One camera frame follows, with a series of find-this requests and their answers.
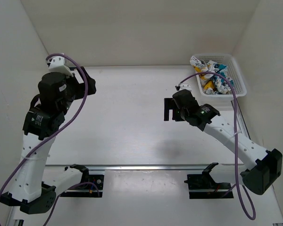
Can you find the white plastic basket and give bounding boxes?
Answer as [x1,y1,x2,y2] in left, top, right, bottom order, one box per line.
[193,53,247,103]

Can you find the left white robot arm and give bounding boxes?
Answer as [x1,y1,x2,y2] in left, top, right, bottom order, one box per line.
[0,67,96,214]

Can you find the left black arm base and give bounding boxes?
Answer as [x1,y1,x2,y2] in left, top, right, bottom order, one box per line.
[60,170,105,198]

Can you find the colourful printed shorts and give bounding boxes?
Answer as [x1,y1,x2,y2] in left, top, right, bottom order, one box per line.
[190,56,234,95]

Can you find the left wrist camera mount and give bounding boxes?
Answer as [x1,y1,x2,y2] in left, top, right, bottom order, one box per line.
[47,56,74,78]

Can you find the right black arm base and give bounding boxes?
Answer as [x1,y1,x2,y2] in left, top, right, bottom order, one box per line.
[184,162,233,199]

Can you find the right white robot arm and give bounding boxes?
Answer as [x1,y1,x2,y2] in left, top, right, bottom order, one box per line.
[164,89,283,195]

